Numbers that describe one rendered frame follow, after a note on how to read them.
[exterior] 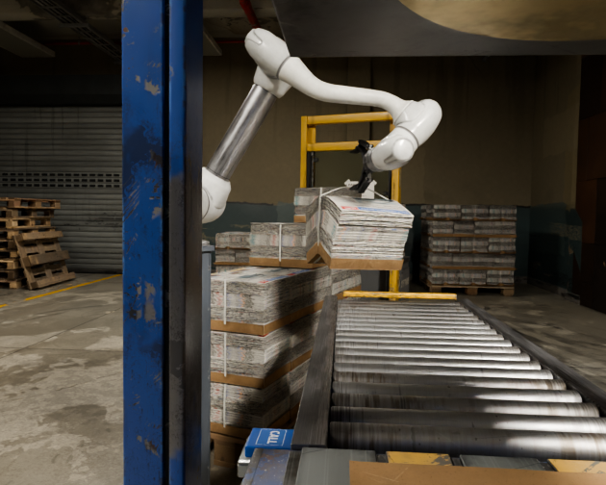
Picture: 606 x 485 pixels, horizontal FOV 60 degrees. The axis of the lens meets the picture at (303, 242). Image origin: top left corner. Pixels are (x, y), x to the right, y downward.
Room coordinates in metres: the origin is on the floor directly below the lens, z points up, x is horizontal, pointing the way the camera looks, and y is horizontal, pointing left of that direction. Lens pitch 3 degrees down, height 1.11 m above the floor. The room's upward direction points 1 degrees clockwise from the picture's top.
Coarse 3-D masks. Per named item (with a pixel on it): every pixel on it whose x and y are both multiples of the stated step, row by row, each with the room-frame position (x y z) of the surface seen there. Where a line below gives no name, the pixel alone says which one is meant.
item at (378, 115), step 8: (376, 112) 3.76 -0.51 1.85; (384, 112) 3.73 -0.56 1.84; (312, 120) 3.94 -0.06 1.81; (320, 120) 3.91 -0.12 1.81; (328, 120) 3.89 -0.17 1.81; (336, 120) 3.87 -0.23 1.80; (344, 120) 3.84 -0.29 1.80; (352, 120) 3.82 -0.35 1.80; (360, 120) 3.80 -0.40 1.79; (368, 120) 3.78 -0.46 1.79; (376, 120) 3.77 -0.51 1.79; (384, 120) 3.77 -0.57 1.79
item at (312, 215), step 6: (312, 204) 2.14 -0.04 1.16; (312, 210) 2.13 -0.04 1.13; (306, 216) 2.21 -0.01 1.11; (312, 216) 2.13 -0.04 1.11; (312, 222) 2.12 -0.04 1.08; (306, 228) 2.19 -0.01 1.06; (312, 228) 2.12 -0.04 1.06; (306, 234) 2.18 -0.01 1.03; (312, 234) 2.10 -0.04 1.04; (306, 240) 2.17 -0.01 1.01; (312, 240) 2.09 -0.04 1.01; (306, 246) 2.16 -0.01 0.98; (312, 246) 2.10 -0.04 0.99; (318, 258) 2.07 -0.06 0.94
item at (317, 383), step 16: (336, 304) 1.83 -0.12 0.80; (320, 320) 1.54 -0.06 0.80; (320, 336) 1.34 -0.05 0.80; (320, 352) 1.18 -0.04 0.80; (320, 368) 1.06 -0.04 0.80; (320, 384) 0.96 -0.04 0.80; (304, 400) 0.87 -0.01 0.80; (320, 400) 0.87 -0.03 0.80; (304, 416) 0.80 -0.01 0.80; (320, 416) 0.80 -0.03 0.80; (304, 432) 0.74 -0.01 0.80; (320, 432) 0.74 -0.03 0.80
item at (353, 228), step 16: (336, 208) 1.86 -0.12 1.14; (352, 208) 1.84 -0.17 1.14; (368, 208) 1.87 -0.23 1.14; (384, 208) 1.91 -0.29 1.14; (400, 208) 1.94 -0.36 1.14; (336, 224) 1.84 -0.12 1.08; (352, 224) 1.84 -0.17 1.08; (368, 224) 1.86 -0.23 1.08; (384, 224) 1.87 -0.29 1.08; (400, 224) 1.89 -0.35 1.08; (320, 240) 1.99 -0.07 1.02; (336, 240) 1.85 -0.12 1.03; (352, 240) 1.87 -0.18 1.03; (368, 240) 1.89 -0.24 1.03; (384, 240) 1.90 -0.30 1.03; (400, 240) 1.92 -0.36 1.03; (336, 256) 1.87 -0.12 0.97; (352, 256) 1.89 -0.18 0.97; (368, 256) 1.90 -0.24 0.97; (384, 256) 1.92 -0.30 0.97; (400, 256) 1.94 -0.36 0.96
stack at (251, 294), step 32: (224, 288) 2.25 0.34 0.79; (256, 288) 2.19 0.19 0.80; (288, 288) 2.40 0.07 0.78; (320, 288) 2.83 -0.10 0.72; (224, 320) 2.25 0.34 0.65; (256, 320) 2.19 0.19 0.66; (224, 352) 2.25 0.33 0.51; (256, 352) 2.20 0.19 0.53; (288, 352) 2.42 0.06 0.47; (224, 384) 2.25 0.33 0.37; (288, 384) 2.43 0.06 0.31; (224, 416) 2.25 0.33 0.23; (256, 416) 2.20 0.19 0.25; (224, 448) 2.25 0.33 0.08
